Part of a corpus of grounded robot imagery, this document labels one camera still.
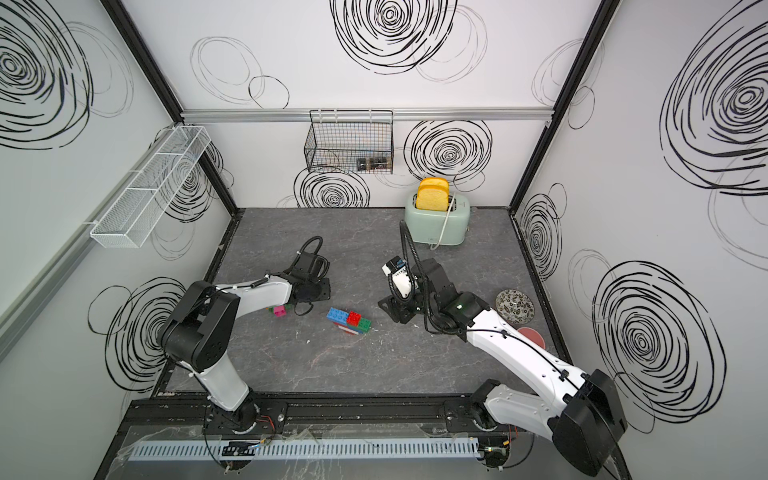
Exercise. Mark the light blue long lego brick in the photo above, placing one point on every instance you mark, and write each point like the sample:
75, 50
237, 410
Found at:
337, 316

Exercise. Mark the grey wall rail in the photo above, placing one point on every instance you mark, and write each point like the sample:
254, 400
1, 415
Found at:
211, 116

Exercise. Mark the patterned ceramic bowl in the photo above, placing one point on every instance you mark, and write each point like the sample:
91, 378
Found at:
515, 307

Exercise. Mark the black corner frame post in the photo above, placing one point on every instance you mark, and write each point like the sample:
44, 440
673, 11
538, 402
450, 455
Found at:
595, 33
130, 34

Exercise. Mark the black wire wall basket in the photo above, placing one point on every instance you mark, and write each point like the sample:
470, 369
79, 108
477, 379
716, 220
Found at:
350, 147

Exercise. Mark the yellow toast slice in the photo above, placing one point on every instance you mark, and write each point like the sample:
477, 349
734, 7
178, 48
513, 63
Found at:
433, 194

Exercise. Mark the mint green toaster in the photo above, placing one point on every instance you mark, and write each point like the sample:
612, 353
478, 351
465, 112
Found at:
439, 227

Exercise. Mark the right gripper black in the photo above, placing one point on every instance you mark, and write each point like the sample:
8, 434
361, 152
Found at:
397, 309

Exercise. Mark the white wire wall shelf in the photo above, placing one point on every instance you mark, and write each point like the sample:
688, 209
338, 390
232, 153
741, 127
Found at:
170, 183

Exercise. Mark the black corner frame post right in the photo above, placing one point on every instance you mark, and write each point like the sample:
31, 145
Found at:
595, 33

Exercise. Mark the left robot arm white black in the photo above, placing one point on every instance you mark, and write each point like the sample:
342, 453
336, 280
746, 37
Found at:
197, 333

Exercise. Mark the black corner frame post left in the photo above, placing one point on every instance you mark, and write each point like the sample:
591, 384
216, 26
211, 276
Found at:
130, 34

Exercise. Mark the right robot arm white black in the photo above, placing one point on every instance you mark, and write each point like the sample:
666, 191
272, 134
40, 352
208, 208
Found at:
579, 413

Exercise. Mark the white cable duct strip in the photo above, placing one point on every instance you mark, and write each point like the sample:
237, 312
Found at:
304, 449

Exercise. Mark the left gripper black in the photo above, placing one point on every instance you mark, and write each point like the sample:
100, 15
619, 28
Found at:
325, 282

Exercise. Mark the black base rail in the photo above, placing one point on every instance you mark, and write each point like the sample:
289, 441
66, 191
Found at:
279, 412

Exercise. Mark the pink plastic cup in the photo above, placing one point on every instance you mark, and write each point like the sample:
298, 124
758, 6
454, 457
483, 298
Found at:
533, 335

